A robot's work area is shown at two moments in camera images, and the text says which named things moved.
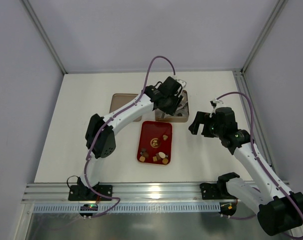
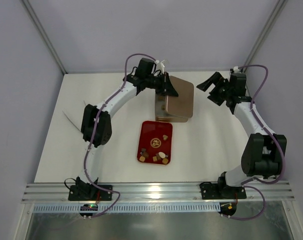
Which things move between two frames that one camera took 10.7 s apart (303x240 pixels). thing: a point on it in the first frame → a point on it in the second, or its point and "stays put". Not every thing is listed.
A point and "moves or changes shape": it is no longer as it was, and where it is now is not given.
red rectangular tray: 155,143 stays put
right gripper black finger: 200,119 → 215,79
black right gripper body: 205,125 → 217,88
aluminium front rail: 55,193 stays put
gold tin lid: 118,100 moves or changes shape
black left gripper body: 179,102 → 164,83
